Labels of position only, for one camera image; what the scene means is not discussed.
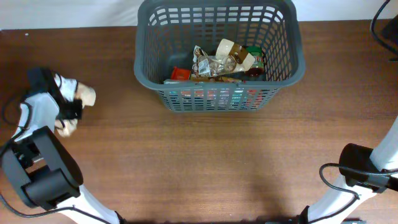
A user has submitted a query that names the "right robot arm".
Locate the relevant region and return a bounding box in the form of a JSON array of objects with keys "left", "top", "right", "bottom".
[{"left": 298, "top": 121, "right": 397, "bottom": 224}]

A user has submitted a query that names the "orange biscuit packet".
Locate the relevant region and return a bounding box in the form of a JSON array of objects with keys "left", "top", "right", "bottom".
[{"left": 170, "top": 66, "right": 246, "bottom": 84}]

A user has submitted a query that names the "tissue pack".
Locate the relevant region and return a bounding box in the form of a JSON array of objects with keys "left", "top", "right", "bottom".
[{"left": 158, "top": 83, "right": 278, "bottom": 113}]

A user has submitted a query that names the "green lid jar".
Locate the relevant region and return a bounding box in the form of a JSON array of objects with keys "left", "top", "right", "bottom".
[{"left": 245, "top": 46, "right": 265, "bottom": 77}]

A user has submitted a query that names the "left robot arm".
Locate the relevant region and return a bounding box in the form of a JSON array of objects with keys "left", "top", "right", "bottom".
[{"left": 1, "top": 67, "right": 126, "bottom": 224}]

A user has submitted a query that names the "beige bread bag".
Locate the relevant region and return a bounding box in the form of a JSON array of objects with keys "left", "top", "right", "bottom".
[{"left": 55, "top": 82, "right": 96, "bottom": 138}]

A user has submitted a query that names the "brown white snack bag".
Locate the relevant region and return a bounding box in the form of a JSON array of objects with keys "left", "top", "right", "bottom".
[{"left": 191, "top": 39, "right": 256, "bottom": 78}]

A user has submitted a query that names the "grey plastic basket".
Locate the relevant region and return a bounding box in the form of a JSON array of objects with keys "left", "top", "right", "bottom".
[{"left": 132, "top": 0, "right": 306, "bottom": 113}]

